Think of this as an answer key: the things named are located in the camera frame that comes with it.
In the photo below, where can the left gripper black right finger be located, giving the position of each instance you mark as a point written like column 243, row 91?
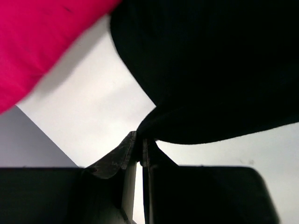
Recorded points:
column 174, row 194

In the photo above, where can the black t shirt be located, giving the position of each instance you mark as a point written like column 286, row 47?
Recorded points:
column 215, row 69

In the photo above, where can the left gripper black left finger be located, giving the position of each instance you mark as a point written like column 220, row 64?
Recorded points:
column 102, row 193

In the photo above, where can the folded red t shirt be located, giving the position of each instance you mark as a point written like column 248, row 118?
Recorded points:
column 34, row 34

